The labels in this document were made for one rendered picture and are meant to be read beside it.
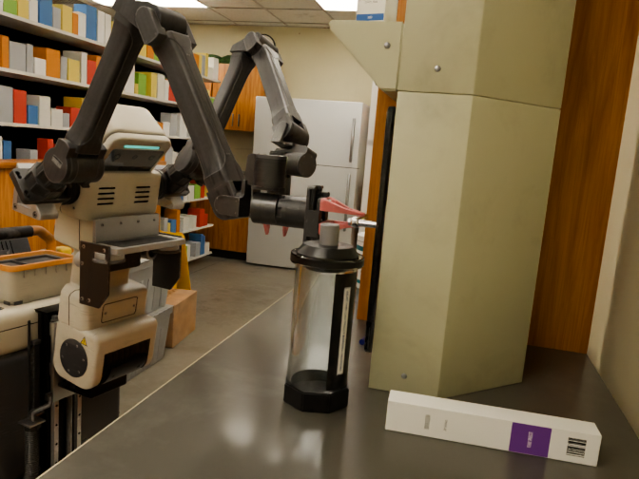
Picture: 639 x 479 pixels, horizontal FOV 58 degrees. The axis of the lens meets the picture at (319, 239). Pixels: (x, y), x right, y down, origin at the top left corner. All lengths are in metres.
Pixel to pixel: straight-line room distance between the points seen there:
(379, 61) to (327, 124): 5.04
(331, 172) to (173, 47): 4.83
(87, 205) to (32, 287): 0.42
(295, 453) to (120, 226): 0.95
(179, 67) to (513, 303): 0.74
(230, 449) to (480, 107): 0.59
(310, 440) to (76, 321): 0.95
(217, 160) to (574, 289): 0.77
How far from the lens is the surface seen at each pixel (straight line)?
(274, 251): 6.17
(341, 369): 0.85
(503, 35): 0.93
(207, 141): 1.10
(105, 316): 1.63
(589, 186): 1.27
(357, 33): 0.91
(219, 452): 0.76
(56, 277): 1.89
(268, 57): 1.63
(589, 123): 1.27
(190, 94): 1.13
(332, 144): 5.91
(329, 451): 0.77
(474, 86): 0.88
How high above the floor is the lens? 1.32
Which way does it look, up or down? 9 degrees down
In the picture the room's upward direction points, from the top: 5 degrees clockwise
